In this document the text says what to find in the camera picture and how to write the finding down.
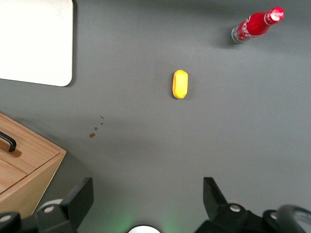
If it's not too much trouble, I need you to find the white rectangular plastic tray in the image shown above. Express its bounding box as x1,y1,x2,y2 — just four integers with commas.
0,0,74,87

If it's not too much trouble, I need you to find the wooden two-drawer cabinet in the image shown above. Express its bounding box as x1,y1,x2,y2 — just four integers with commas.
0,112,67,218

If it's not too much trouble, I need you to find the red coke bottle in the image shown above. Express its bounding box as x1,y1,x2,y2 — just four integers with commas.
231,6,285,44

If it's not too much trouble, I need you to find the lower black drawer handle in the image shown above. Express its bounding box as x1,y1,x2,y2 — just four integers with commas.
0,131,17,153

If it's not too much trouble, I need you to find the upper wooden drawer front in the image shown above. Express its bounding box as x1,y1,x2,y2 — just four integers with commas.
0,159,28,195

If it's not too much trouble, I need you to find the yellow lemon toy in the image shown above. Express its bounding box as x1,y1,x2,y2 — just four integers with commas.
172,69,189,100

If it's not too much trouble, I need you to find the lower wooden drawer front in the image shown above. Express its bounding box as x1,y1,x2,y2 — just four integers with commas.
0,115,61,174

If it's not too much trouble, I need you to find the wooden drawer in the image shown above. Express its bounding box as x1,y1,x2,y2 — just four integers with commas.
0,115,61,174
0,159,28,195

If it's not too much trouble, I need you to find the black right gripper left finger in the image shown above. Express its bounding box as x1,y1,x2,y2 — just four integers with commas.
35,177,94,233

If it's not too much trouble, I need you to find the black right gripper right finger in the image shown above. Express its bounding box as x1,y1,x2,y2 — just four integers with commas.
194,177,268,233

